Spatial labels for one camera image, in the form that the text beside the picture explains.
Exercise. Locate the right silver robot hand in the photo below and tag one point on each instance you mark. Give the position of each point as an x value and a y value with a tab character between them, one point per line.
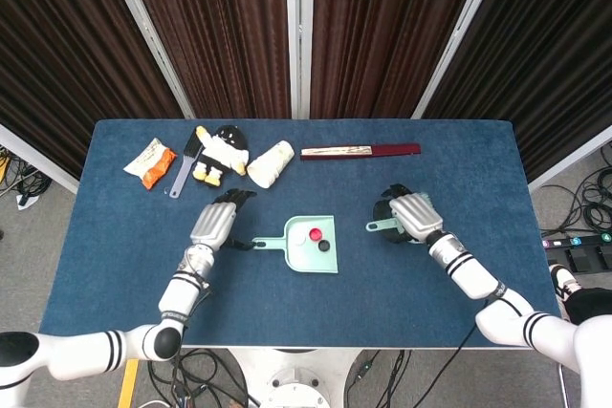
418	217

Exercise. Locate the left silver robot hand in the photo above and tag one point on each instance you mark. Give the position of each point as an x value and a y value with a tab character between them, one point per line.
215	224

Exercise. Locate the mint green hand brush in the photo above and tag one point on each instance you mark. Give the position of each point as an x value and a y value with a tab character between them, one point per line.
378	225

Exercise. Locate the white bottle cap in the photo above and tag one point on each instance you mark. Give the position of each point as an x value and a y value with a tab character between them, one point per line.
299	238

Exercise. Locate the black bottle cap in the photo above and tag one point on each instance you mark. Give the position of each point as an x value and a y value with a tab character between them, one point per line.
324	246

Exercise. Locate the red bottle cap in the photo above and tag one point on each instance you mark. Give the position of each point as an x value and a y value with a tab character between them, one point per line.
315	235

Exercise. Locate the mint green dustpan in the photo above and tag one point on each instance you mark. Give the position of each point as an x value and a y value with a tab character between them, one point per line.
311	260

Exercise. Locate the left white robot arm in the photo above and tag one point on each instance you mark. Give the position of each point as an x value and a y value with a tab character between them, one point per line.
181	293

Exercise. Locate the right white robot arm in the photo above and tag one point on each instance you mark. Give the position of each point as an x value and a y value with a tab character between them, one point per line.
468	274

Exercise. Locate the black and white plush toy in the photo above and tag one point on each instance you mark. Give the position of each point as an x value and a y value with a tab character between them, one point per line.
222	152

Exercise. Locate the stack of white paper cups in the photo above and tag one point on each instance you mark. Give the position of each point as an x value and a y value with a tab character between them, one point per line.
270	164

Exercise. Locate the dark red folding fan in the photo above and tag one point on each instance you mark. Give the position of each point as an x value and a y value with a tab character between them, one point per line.
358	151

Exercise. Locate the white and orange snack packet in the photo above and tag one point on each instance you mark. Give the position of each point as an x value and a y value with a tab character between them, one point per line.
148	162

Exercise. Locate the blue fabric table cover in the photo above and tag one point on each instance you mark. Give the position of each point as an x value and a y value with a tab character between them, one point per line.
311	307

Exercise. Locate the white and black sneaker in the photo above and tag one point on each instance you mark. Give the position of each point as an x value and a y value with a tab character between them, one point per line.
564	281

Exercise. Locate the black foot pedal set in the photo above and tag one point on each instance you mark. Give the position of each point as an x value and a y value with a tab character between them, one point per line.
581	260

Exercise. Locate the black trouser leg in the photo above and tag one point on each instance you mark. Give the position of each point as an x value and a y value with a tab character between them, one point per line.
593	303

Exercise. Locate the brown pleated partition screen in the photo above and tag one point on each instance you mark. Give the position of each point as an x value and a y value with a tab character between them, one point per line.
215	21
550	45
57	45
382	21

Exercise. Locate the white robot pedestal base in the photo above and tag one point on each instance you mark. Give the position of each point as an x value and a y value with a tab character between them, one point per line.
294	379

